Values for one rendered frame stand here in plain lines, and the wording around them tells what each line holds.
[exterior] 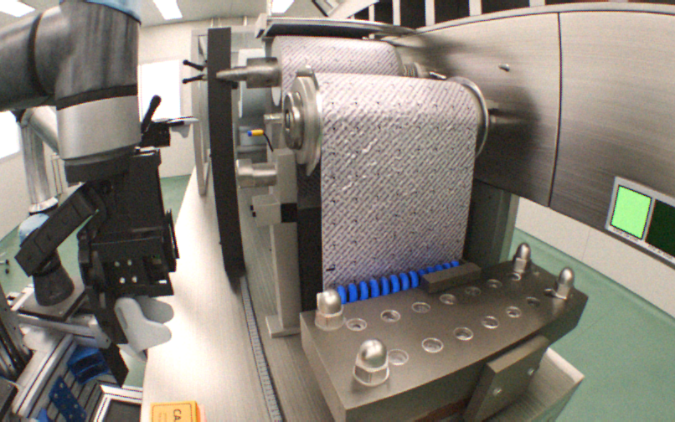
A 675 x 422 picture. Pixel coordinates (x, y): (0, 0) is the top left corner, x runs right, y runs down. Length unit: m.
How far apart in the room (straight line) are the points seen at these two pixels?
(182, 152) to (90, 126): 5.79
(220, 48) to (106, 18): 0.47
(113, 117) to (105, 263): 0.12
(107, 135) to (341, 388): 0.29
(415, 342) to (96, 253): 0.33
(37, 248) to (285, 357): 0.40
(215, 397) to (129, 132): 0.37
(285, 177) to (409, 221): 0.18
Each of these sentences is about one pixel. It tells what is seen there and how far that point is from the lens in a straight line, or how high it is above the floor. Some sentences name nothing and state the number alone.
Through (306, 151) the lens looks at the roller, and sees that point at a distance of 0.40.
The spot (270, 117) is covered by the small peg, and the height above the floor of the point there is 1.25.
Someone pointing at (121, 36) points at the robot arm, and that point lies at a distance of 0.27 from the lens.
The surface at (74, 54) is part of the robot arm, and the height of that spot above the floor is 1.33.
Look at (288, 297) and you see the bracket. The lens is 0.55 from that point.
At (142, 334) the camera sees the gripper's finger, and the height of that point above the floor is 1.09.
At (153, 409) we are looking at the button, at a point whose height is 0.92.
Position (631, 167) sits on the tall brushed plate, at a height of 1.24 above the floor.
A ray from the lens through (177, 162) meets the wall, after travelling 6.07.
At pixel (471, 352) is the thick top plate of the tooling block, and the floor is 1.03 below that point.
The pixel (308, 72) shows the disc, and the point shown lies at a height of 1.31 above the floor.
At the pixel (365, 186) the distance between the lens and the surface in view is 0.42.
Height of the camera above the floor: 1.28
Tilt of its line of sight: 20 degrees down
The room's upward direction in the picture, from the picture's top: straight up
